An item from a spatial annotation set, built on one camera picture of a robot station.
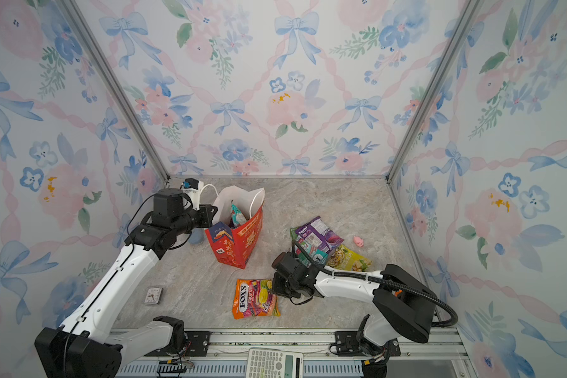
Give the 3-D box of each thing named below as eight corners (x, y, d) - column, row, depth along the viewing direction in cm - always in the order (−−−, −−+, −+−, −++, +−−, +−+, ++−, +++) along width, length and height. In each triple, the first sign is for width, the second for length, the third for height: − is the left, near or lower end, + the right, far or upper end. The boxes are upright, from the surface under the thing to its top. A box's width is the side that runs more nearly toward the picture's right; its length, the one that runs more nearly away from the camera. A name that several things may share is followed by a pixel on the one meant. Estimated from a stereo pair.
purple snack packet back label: (320, 258, 94) (321, 254, 92) (296, 233, 102) (297, 229, 99) (341, 242, 99) (342, 238, 96) (317, 219, 106) (318, 215, 104)
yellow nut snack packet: (326, 265, 93) (328, 261, 90) (330, 246, 98) (331, 241, 95) (368, 275, 90) (370, 271, 87) (369, 255, 96) (371, 251, 93)
